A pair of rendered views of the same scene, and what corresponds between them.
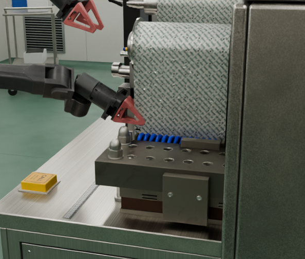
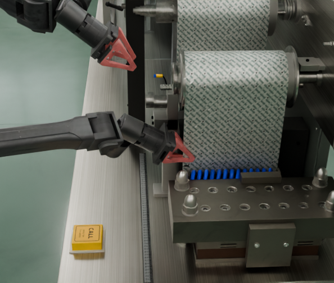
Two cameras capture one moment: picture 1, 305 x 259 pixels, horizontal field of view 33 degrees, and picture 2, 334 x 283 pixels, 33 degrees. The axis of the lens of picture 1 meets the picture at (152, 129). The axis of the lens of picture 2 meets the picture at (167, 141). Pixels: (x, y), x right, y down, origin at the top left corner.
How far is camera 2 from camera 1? 59 cm
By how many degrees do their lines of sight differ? 21
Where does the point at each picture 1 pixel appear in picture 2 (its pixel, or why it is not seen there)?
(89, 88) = (136, 133)
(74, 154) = (93, 185)
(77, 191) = (133, 241)
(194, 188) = (281, 236)
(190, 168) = (274, 216)
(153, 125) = (204, 160)
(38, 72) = (84, 127)
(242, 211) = not seen: outside the picture
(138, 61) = (190, 100)
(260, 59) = not seen: outside the picture
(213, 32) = (270, 65)
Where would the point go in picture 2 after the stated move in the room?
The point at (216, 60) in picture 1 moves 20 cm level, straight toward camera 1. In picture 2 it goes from (275, 94) to (310, 137)
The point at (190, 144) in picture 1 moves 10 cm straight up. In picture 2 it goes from (251, 180) to (255, 144)
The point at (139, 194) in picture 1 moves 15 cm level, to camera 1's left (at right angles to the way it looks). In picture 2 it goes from (217, 245) to (154, 258)
